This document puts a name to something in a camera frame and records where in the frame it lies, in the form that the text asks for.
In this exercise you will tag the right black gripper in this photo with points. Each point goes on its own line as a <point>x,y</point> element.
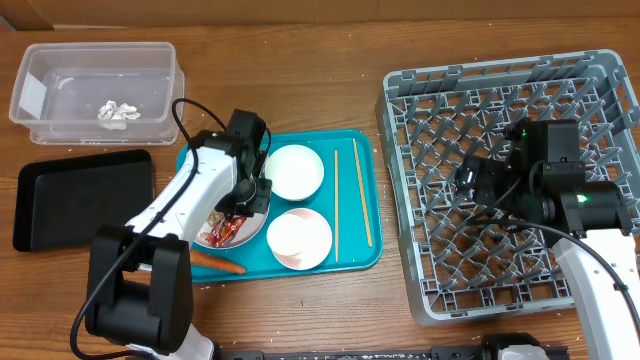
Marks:
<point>489,176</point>

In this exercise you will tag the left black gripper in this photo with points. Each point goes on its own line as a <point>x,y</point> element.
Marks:
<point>257,205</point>

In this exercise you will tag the white plate with food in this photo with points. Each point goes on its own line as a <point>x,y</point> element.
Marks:
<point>250,228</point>

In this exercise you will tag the red snack wrapper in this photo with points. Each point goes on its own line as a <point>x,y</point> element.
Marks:
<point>231,228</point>

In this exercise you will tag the white bowl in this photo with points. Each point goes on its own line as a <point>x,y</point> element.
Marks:
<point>296,172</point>

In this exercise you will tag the pink rimmed bowl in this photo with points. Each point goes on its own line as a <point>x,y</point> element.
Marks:
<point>318,240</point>

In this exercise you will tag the wooden chopstick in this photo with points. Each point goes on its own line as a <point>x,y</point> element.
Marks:
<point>336,205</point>
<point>362,194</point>

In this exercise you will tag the white tissue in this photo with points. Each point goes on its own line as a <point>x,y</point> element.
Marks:
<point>112,116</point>

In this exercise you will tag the white paper cup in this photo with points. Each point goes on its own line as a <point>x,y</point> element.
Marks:
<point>285,234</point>

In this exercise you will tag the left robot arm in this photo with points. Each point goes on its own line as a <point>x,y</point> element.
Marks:
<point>139,292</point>

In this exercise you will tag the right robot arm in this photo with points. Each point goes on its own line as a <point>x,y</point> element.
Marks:
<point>542,185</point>

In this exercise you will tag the grey dishwasher rack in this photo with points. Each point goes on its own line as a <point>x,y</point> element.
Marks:
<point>431,118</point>

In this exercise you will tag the food scraps on plate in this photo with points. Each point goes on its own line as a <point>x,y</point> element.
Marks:
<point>210,231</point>

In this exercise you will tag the teal serving tray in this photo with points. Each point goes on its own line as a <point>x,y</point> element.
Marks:
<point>354,254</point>

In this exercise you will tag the orange carrot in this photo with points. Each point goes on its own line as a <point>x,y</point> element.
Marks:
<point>216,263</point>

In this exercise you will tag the clear plastic bin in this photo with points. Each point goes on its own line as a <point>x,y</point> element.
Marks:
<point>60,87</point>

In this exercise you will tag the black plastic tray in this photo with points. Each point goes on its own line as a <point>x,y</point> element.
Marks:
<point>63,203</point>

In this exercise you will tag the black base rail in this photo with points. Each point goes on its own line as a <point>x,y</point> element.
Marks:
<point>437,353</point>

